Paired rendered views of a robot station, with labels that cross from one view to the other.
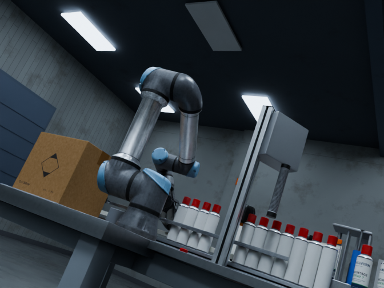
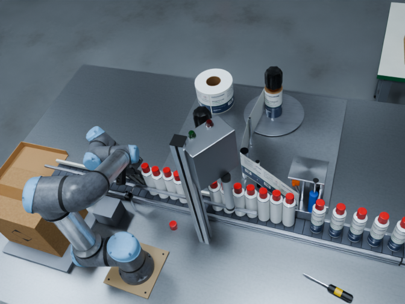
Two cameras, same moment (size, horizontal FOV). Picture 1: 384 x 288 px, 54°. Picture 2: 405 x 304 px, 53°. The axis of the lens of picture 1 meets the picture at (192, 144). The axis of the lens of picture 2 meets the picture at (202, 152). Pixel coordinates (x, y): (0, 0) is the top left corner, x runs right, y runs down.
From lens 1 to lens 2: 174 cm
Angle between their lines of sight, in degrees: 68
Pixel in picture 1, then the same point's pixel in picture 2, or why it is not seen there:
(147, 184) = (121, 264)
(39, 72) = not seen: outside the picture
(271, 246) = (240, 204)
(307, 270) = (274, 216)
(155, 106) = (68, 220)
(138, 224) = (137, 280)
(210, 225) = (180, 190)
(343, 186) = not seen: outside the picture
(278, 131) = (202, 169)
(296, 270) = (265, 216)
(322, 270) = (285, 217)
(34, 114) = not seen: outside the picture
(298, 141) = (228, 149)
